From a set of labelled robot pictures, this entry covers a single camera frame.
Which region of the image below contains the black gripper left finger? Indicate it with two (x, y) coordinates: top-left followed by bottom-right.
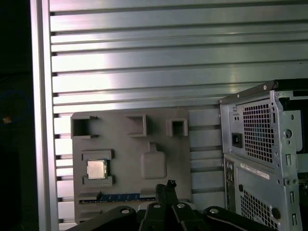
(76, 183), (169, 231)

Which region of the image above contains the RAM stick blue label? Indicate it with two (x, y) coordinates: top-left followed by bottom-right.
(78, 193), (157, 205)

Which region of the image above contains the black open PC case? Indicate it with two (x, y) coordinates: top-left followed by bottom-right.
(218, 78), (308, 231)

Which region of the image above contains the silver CPU chip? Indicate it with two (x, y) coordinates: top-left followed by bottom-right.
(86, 158), (111, 180)

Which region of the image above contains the thin blue cable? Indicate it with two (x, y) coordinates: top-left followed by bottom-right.
(0, 90), (31, 124)

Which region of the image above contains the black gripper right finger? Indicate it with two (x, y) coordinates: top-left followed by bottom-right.
(167, 179), (272, 231)

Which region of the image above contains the grey plastic parts rack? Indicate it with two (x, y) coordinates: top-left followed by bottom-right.
(70, 108), (193, 223)

